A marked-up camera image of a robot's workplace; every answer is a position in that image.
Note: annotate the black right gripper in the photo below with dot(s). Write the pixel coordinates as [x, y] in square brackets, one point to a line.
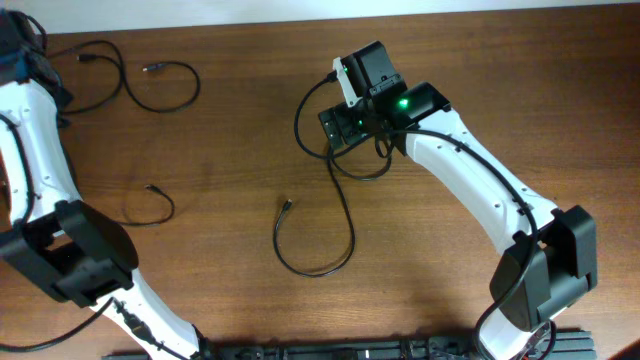
[350, 131]

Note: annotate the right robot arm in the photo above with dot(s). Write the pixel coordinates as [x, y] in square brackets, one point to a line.
[548, 256]

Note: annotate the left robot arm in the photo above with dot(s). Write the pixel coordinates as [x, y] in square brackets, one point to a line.
[66, 248]

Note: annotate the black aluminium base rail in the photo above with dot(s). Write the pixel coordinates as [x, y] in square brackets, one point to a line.
[569, 345]

